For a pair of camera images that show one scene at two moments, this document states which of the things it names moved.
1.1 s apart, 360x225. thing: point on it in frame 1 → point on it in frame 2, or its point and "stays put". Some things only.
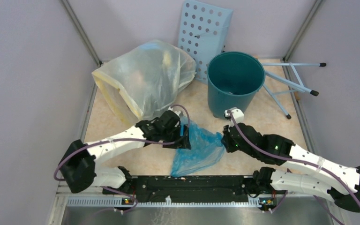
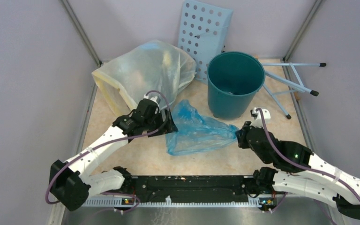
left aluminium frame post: x=81 y=31 stays put
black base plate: x=189 y=189 stays put
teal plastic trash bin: x=234 y=79 stays put
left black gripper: x=183 y=142 → x=171 y=127
